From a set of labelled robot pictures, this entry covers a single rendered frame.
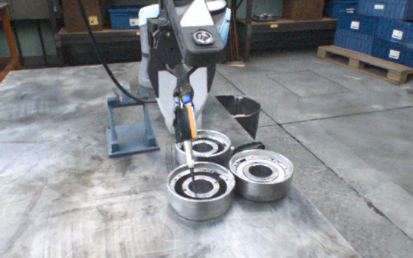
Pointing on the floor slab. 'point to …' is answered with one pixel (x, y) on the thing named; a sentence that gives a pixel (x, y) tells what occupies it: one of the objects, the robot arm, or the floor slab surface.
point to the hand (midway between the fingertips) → (183, 118)
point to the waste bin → (251, 121)
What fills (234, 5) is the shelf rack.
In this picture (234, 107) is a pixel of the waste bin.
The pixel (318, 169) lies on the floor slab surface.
